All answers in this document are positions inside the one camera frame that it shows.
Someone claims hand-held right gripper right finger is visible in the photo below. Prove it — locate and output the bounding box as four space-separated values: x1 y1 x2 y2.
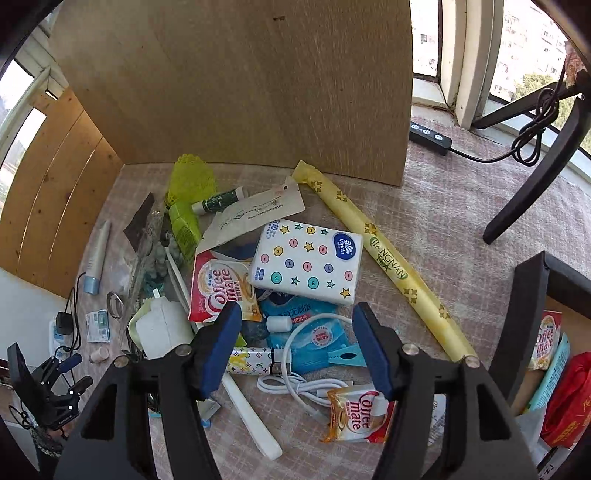
352 302 539 480

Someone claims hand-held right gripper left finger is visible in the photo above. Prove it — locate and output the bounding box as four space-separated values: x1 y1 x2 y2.
58 301 244 480

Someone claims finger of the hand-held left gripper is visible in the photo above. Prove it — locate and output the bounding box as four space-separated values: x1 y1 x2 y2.
41 353 84 385
60 375 94 403

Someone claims clear plastic wrapper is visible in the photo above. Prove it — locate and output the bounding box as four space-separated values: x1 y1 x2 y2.
122 210 178 333

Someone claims black framed container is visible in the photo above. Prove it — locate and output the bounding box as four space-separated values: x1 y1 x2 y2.
489 251 591 467

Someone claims coffee creamer sachet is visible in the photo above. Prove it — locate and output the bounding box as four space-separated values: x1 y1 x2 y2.
320 385 398 445
529 310 563 371
187 251 264 324

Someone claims teal packet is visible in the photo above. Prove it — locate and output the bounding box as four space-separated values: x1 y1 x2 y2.
526 332 571 411

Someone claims white power strip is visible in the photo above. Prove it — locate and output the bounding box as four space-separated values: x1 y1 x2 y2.
48 318 75 365

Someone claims white patterned stick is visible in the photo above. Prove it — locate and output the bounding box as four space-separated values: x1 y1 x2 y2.
226 348 291 374

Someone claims white printed card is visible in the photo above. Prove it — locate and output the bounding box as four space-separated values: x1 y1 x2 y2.
85 310 112 343

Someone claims blue wet wipe packet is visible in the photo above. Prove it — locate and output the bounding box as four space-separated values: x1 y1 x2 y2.
259 295 358 377

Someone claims grey foil sachet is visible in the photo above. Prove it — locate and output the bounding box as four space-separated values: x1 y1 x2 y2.
196 398 221 428

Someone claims long white plastic stick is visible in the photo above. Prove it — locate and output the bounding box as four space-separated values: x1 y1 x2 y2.
164 247 283 461

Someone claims pale yellow lens cloth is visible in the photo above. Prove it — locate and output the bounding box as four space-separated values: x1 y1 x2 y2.
128 299 153 344

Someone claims long yellow packet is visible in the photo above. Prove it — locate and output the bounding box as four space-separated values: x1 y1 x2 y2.
292 159 478 363

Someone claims white tube blue cap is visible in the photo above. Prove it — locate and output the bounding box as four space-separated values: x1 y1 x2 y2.
83 220 112 296

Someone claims star print tissue pack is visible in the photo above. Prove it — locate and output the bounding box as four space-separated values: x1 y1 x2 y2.
248 222 363 305

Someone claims white paper envelope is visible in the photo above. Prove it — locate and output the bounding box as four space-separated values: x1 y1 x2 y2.
198 182 306 252

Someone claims pink plaid tablecloth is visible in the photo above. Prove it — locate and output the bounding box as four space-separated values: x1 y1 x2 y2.
78 115 591 480

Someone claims small dark green tube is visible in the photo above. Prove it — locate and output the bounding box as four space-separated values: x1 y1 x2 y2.
191 186 245 215

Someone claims black foil sachet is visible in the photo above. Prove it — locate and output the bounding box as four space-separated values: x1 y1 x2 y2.
124 193 155 252

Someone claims yellow green shuttlecock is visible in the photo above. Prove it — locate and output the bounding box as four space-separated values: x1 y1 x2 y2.
165 154 218 206

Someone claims wooden slat panel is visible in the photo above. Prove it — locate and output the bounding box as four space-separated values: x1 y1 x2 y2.
0 85 125 301

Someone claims black tripod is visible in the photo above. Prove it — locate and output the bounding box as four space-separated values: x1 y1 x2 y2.
473 41 591 245

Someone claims wooden board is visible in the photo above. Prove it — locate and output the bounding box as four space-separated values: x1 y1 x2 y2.
48 0 415 188

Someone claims black charging cable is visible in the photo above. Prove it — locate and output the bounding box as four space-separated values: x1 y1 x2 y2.
54 286 83 358

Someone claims white charging cable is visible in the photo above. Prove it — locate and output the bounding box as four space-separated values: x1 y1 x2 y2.
256 313 356 423

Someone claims white window frame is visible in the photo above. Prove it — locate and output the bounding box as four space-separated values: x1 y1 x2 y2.
0 41 70 185
411 0 591 130

